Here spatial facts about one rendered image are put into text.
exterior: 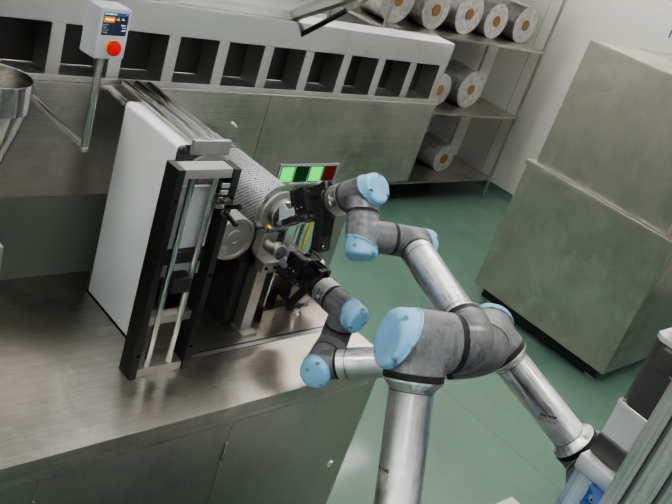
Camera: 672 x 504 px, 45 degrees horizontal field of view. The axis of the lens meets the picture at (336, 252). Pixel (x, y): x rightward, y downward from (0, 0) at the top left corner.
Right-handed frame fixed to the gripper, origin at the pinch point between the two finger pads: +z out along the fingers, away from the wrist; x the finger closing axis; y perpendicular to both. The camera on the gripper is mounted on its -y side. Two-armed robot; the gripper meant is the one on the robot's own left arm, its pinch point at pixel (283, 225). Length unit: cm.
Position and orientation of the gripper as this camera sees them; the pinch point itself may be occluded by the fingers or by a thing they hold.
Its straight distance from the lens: 207.3
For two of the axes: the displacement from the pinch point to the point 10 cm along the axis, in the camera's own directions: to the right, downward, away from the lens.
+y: -1.8, -9.8, 0.6
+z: -6.7, 1.6, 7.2
